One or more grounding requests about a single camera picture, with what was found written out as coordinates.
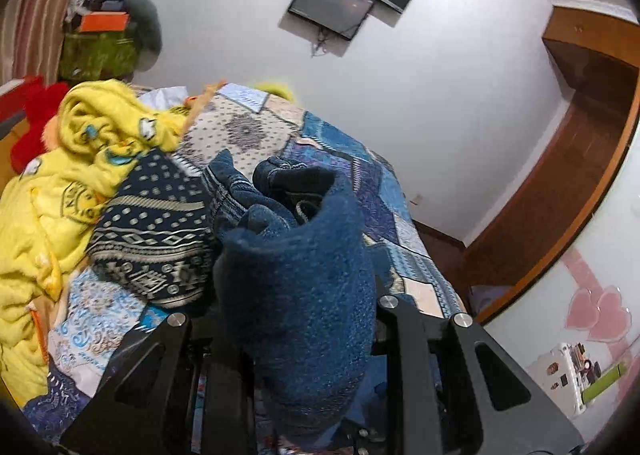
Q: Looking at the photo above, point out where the green bottle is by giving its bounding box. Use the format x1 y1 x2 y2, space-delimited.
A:
581 361 629 404

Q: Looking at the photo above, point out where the brown striped curtain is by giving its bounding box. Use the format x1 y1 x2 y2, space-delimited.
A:
7 0 128 84

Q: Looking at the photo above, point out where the white shelf organizer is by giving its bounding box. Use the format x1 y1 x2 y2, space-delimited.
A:
521 341 632 419

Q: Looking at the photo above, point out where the wooden door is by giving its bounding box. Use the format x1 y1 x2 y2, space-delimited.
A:
464 66 637 296

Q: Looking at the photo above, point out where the navy patterned cloth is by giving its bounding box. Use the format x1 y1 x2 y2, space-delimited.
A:
84 154 224 309

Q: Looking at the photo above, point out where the white cloth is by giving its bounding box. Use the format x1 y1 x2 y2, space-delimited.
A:
137 85 190 112

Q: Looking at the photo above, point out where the small black monitor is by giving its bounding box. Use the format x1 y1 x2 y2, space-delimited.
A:
286 0 375 41

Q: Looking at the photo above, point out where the yellow plush toy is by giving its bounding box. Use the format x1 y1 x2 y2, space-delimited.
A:
251 79 297 102

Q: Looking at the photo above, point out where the blue denim jacket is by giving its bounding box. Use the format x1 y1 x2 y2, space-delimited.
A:
202 150 379 453

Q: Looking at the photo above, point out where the blue patchwork bedspread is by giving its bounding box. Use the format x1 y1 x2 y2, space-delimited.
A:
47 82 465 436

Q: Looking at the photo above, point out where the green patterned cloth cover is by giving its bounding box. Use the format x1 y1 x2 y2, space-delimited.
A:
59 30 142 84

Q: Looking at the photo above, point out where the purple cloth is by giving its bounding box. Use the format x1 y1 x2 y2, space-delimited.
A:
469 284 513 312

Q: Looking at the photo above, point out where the wooden wardrobe with heart door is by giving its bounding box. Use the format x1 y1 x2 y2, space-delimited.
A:
472 105 640 441

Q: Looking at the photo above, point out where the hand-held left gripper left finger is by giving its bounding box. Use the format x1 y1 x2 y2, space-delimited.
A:
52 312 257 455

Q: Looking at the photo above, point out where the red plush toy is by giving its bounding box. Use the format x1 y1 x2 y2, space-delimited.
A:
10 76 72 172

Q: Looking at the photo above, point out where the light blue paisley sheet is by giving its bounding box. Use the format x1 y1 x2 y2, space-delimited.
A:
47 265 168 381

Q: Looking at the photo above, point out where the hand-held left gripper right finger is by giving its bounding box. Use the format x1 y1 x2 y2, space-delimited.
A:
372 294 586 455

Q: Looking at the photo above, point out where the yellow cartoon print blanket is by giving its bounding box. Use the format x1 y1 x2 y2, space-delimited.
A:
0 79 192 410

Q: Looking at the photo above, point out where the black cable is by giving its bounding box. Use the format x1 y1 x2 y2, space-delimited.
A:
311 26 335 58

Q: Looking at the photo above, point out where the dark green plush cushion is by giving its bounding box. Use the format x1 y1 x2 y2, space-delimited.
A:
121 0 164 74

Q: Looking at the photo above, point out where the orange box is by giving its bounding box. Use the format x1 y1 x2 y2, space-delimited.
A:
79 12 131 34

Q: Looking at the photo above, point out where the orange plush toy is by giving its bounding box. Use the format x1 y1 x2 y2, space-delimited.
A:
184 79 227 112

